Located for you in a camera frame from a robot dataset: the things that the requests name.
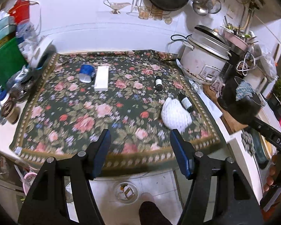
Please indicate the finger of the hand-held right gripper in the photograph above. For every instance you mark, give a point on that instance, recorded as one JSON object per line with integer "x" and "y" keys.
{"x": 258, "y": 126}

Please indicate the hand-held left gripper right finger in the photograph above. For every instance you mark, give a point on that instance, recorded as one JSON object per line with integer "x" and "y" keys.
{"x": 180, "y": 155}

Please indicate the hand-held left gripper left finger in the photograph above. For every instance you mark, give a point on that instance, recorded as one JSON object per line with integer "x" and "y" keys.
{"x": 101, "y": 155}

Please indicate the white plastic bowl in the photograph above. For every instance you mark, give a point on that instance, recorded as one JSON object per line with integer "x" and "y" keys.
{"x": 117, "y": 192}

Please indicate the person's right hand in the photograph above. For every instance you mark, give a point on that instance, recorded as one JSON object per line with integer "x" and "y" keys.
{"x": 270, "y": 177}

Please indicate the green colander basin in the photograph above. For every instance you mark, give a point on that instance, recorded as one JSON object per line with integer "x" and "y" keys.
{"x": 262, "y": 146}

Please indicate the grey dish cloth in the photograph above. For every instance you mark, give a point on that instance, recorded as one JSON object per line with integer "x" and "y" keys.
{"x": 248, "y": 142}

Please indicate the wooden cutting board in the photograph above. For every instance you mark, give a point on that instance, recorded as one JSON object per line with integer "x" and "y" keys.
{"x": 233, "y": 125}

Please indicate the black cooking pot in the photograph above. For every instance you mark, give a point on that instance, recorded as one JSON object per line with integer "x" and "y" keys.
{"x": 241, "y": 105}

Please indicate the blue-grey knitted cloth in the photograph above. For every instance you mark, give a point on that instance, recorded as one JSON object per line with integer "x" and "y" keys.
{"x": 244, "y": 90}

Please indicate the white foam fruit net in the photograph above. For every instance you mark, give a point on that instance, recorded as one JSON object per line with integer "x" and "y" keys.
{"x": 175, "y": 115}

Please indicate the white electric kettle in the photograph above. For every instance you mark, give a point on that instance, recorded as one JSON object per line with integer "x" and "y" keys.
{"x": 256, "y": 76}

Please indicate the small dark bottle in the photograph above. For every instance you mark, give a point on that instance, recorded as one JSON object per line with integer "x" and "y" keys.
{"x": 186, "y": 101}
{"x": 158, "y": 82}

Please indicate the dark floral table cloth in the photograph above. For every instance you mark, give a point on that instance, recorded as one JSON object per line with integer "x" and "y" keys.
{"x": 84, "y": 103}

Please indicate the person's leg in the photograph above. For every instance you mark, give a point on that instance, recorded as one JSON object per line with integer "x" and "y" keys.
{"x": 152, "y": 214}

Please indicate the clear plastic bag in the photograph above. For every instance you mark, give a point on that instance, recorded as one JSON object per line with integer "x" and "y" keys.
{"x": 268, "y": 61}

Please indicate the small clear glass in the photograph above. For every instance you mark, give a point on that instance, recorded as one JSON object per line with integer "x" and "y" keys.
{"x": 196, "y": 87}

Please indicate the pink floor bowl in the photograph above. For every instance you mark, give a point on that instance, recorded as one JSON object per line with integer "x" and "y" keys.
{"x": 29, "y": 181}

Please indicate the long white carton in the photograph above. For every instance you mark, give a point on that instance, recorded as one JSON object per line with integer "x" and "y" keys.
{"x": 101, "y": 78}

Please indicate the blue tin can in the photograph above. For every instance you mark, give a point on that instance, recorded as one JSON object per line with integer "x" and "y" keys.
{"x": 86, "y": 73}

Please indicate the white rice cooker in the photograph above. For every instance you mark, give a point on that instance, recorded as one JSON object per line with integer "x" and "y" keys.
{"x": 202, "y": 59}

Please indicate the pink utensil holder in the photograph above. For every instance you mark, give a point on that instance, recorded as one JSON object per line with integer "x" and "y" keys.
{"x": 236, "y": 41}

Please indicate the dark-lidded glass jar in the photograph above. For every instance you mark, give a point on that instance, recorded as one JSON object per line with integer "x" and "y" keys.
{"x": 10, "y": 113}

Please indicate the white round appliance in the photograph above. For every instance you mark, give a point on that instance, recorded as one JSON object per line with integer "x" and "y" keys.
{"x": 41, "y": 54}

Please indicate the steel mesh strainer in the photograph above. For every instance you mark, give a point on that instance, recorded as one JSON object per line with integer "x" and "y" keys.
{"x": 214, "y": 5}

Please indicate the steel soup ladle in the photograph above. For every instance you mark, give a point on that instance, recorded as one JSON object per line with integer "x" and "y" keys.
{"x": 200, "y": 9}

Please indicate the green box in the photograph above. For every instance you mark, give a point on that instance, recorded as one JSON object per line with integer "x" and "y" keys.
{"x": 8, "y": 62}

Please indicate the gravy boat on shelf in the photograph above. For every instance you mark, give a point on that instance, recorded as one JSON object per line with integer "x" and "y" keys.
{"x": 116, "y": 5}

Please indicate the teal tissue box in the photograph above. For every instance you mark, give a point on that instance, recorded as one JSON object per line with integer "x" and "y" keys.
{"x": 2, "y": 30}

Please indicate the red box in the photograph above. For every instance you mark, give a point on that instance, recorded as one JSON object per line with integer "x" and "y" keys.
{"x": 21, "y": 10}

